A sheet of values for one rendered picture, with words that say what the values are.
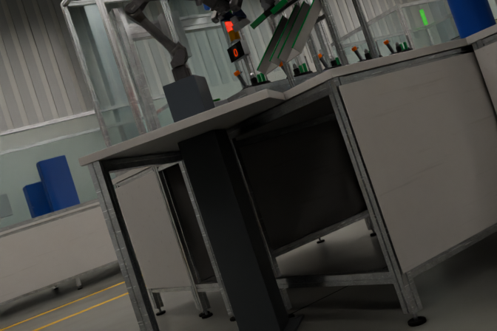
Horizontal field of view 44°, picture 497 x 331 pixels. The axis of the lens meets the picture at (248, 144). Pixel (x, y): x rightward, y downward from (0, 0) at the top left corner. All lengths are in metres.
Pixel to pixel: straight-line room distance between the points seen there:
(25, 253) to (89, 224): 0.77
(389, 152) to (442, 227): 0.33
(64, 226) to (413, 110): 5.75
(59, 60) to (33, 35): 0.59
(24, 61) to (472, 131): 9.32
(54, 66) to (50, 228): 4.31
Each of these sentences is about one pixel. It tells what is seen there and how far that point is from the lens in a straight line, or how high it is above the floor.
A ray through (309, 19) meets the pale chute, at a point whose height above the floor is 1.11.
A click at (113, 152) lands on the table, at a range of 2.10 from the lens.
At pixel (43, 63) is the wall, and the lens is 11.04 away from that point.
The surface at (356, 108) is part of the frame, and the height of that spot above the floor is 0.71.
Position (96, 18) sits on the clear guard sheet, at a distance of 3.59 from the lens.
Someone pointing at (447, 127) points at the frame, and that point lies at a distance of 2.31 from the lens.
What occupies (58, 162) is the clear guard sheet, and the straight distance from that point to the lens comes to 7.57.
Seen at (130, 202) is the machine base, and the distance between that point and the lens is 3.64.
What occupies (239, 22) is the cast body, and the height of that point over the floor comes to 1.23.
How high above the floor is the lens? 0.62
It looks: 3 degrees up
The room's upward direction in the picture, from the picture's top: 18 degrees counter-clockwise
